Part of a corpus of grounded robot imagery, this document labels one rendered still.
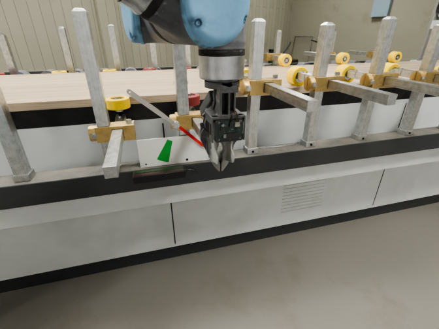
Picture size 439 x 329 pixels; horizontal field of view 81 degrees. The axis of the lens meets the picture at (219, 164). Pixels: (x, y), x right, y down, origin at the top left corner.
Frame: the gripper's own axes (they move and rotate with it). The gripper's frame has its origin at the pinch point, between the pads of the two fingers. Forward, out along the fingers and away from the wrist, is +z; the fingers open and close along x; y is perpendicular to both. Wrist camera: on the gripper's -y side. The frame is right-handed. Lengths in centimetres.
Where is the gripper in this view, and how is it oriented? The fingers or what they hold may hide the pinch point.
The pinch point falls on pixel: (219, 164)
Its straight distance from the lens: 62.7
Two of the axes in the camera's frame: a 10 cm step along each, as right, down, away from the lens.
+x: 9.6, -1.2, 2.4
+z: 0.0, 9.0, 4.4
